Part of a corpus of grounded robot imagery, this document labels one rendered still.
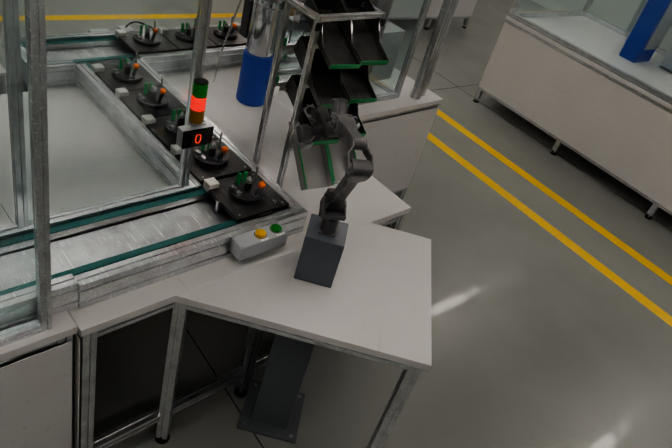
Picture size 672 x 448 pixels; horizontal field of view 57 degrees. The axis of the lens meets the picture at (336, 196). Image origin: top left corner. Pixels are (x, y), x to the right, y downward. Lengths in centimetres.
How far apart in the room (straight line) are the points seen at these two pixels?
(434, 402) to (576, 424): 76
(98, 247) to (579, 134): 455
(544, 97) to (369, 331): 419
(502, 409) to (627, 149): 297
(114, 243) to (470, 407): 193
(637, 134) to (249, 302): 414
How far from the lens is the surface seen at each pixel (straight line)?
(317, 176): 249
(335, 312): 216
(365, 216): 263
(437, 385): 328
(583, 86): 580
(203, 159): 250
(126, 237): 221
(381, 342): 212
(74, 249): 216
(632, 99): 561
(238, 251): 217
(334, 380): 310
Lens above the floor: 236
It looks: 34 degrees down
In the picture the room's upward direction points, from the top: 17 degrees clockwise
